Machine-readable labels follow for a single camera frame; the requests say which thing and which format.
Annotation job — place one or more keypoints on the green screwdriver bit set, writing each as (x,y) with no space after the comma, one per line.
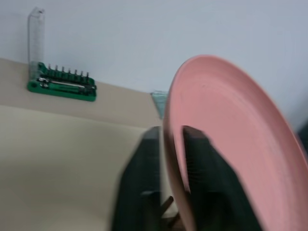
(65,84)

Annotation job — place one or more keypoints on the pink plate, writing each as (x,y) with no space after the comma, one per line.
(240,125)

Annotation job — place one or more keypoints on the wooden dish rack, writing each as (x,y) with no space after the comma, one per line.
(171,211)

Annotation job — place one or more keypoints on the clear plastic case lid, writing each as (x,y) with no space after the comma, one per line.
(36,38)

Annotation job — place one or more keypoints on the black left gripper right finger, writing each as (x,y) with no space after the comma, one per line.
(211,183)

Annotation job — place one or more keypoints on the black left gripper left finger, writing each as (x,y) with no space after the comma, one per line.
(140,183)

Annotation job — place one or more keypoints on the dark object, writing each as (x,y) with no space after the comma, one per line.
(303,133)

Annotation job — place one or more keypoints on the small teal object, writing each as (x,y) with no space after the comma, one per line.
(159,99)

